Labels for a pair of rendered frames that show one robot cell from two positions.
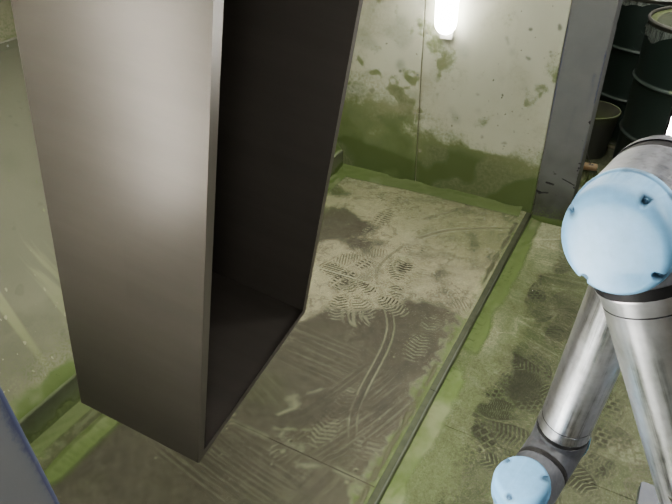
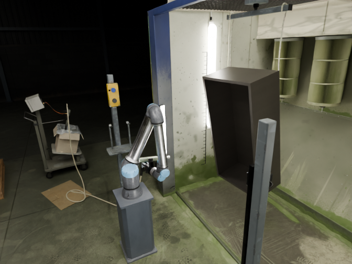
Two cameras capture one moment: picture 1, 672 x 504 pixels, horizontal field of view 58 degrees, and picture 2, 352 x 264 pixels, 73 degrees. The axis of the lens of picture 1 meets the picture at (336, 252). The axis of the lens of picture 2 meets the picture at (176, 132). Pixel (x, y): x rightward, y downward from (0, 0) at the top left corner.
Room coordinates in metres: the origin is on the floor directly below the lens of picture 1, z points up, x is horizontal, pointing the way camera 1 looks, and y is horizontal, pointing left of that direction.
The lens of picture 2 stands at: (1.91, -1.98, 1.92)
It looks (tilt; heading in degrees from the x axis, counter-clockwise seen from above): 20 degrees down; 124
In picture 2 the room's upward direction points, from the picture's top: 2 degrees counter-clockwise
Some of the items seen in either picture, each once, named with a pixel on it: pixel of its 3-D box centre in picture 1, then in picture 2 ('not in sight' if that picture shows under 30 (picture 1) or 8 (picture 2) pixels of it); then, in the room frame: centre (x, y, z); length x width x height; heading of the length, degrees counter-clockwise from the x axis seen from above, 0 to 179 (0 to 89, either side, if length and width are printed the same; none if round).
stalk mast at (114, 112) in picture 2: not in sight; (118, 142); (-0.22, -0.12, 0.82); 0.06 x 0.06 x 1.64; 60
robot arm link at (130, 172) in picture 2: not in sight; (130, 175); (0.49, -0.64, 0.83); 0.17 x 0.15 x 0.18; 139
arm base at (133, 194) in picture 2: not in sight; (131, 188); (0.50, -0.65, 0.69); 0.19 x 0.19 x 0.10
